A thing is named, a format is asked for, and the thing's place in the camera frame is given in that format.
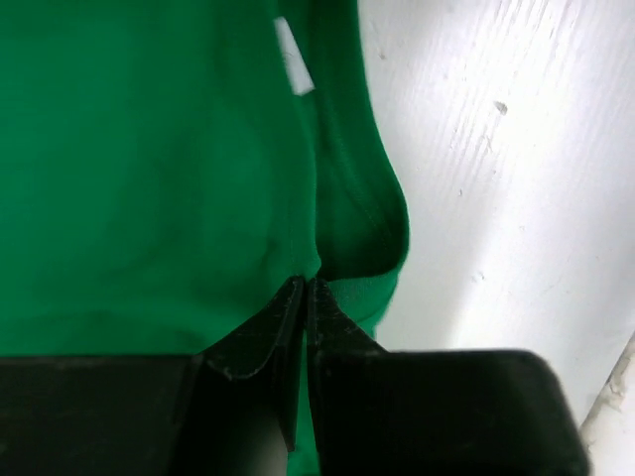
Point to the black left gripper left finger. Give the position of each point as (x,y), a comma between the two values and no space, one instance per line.
(230,409)

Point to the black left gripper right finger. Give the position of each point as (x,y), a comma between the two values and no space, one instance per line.
(376,412)

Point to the green t shirt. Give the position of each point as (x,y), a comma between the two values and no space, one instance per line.
(166,166)

